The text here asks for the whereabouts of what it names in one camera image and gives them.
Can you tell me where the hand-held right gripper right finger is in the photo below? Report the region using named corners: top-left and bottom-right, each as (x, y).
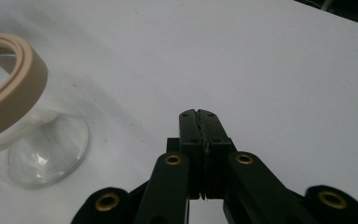
top-left (198, 108), bottom-right (238, 200)

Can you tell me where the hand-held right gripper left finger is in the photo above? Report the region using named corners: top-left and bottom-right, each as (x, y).
top-left (166, 108), bottom-right (207, 201)

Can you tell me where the glass jar with beige rim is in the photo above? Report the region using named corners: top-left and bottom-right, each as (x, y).
top-left (0, 23), bottom-right (90, 189)

